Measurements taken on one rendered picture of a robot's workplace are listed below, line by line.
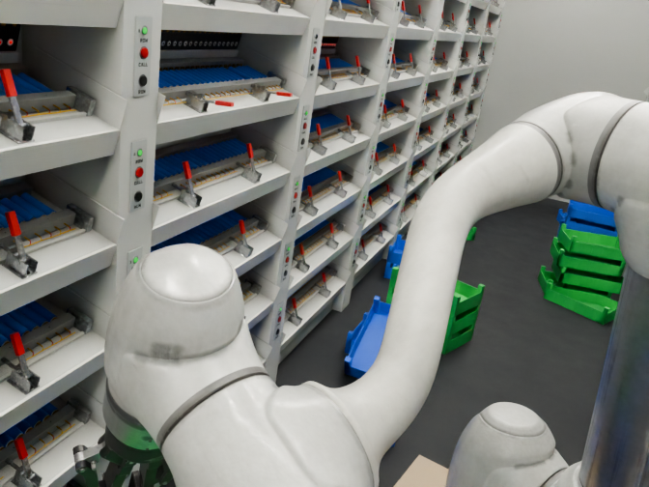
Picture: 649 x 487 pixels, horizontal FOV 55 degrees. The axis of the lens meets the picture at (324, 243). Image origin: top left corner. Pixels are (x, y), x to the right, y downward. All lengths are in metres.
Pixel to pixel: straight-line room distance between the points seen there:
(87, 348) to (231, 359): 0.71
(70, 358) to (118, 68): 0.49
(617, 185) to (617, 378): 0.26
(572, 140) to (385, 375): 0.39
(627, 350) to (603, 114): 0.29
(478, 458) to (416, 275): 0.59
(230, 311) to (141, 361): 0.08
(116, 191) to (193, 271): 0.62
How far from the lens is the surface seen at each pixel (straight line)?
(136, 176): 1.11
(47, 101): 1.04
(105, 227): 1.12
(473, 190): 0.69
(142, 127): 1.10
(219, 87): 1.38
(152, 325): 0.47
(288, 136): 1.68
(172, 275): 0.48
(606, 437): 0.95
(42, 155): 0.95
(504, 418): 1.14
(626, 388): 0.89
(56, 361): 1.15
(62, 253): 1.06
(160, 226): 1.21
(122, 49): 1.04
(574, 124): 0.79
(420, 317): 0.57
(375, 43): 2.31
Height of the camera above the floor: 1.14
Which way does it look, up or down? 21 degrees down
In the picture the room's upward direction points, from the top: 9 degrees clockwise
